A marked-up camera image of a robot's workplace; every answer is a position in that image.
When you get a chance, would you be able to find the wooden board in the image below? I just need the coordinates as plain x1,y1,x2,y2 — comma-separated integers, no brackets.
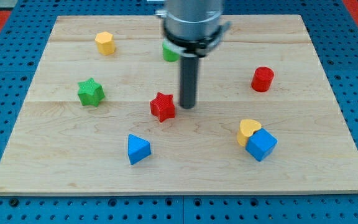
0,15,358,196

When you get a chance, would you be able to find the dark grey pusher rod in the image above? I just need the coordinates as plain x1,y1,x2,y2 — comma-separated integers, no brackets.
180,57,199,109

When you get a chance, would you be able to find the green star block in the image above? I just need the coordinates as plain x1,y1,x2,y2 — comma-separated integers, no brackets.
77,78,105,106

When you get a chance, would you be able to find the blue triangle block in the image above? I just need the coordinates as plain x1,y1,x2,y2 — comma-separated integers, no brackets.
127,134,152,165

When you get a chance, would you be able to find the red cylinder block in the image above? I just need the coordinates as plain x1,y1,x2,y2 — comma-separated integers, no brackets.
251,67,275,92

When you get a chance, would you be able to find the red star block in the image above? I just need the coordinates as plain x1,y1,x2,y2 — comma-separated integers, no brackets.
150,92,176,123

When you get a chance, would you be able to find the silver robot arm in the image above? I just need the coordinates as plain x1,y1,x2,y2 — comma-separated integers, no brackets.
155,0,231,58

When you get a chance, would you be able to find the blue cube block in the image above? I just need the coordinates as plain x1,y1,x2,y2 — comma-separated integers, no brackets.
245,128,278,162

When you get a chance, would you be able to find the yellow heart block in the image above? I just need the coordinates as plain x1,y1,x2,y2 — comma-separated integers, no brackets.
236,119,262,147

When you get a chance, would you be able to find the yellow hexagon block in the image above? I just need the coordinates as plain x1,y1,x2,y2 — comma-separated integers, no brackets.
94,32,116,55

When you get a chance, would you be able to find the green block behind arm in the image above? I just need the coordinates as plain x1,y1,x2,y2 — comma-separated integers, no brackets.
162,42,180,62

